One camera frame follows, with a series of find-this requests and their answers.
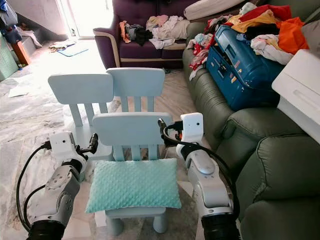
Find teal dotted plush pillow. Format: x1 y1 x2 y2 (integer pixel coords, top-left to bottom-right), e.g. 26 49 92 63
84 158 183 215

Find purple upholstered sofa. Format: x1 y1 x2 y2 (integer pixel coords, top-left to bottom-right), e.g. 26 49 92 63
92 0 192 70

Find grey-green leather sofa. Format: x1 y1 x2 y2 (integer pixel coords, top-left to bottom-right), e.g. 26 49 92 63
182 20 320 240

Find grey pillow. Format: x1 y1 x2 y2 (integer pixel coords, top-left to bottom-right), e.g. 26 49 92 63
300 19 320 57

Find light blue children's chair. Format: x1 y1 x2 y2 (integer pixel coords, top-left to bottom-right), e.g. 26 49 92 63
106 67 165 114
47 73 115 162
91 111 170 236

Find white paper sheet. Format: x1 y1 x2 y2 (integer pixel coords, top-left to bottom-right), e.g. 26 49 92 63
7 87 31 99

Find colourful patterned clothes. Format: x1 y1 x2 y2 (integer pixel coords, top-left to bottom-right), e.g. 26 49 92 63
185 14 232 82

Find dark grey garment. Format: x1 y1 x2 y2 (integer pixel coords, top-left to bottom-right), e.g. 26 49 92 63
125 23 154 46

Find white and pink clothes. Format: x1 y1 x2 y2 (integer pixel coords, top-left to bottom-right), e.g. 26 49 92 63
145 13 191 50

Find narrow orange garment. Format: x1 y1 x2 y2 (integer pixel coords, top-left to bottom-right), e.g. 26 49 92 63
118 19 131 44

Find brown wooden board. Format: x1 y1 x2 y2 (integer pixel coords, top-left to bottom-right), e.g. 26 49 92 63
11 40 32 66

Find green cabinet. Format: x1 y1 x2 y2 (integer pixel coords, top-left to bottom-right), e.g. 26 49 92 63
0 34 20 81

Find beige cushion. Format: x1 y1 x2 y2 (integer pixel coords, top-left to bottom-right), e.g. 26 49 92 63
182 0 247 21

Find white crumpled cloth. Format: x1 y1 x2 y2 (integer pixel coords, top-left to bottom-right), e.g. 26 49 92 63
249 33 295 66

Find white box appliance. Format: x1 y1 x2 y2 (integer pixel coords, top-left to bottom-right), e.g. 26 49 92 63
271 48 320 144

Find black cloth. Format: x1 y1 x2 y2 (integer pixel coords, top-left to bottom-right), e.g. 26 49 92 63
243 22 281 41

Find yellow cloth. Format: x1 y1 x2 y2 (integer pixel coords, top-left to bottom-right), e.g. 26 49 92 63
224 9 279 34

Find dark hanging bags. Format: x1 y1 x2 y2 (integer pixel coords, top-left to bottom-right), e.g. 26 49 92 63
0 0 24 45

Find large orange cloth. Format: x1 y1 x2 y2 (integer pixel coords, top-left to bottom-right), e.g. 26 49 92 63
277 17 310 55

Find red cloth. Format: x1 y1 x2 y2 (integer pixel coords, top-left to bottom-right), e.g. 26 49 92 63
238 3 294 24

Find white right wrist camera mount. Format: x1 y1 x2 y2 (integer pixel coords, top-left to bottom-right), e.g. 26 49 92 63
179 112 205 146

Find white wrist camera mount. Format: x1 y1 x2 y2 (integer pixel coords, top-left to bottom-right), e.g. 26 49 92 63
179 112 205 146
48 130 85 169

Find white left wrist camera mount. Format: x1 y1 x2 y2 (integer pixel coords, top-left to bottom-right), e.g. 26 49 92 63
48 130 85 169

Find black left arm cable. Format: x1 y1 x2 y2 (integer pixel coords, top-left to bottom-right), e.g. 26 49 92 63
15 141 52 234

